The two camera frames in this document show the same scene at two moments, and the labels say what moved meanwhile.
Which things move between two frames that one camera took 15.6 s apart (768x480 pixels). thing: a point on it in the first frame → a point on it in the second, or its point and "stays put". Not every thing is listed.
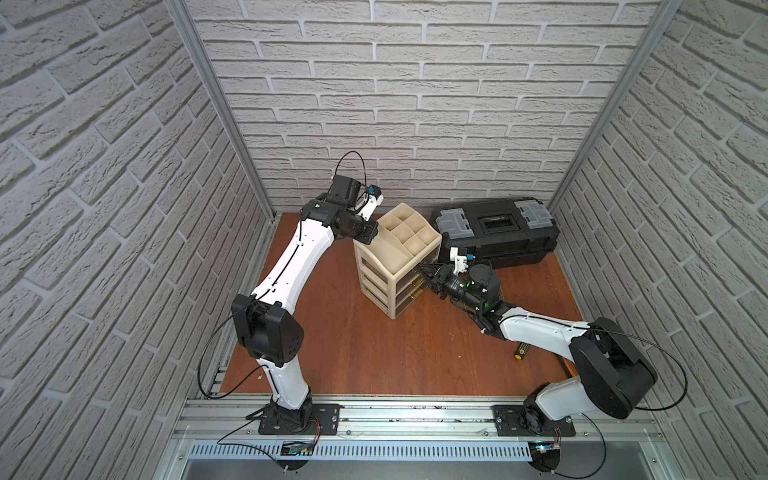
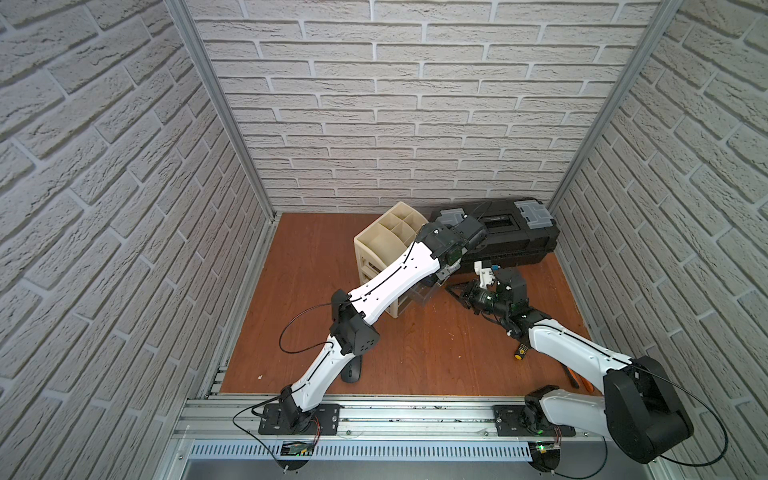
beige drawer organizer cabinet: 386,268 stays put
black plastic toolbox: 501,232 stays put
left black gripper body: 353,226 → 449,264
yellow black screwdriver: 521,350 stays put
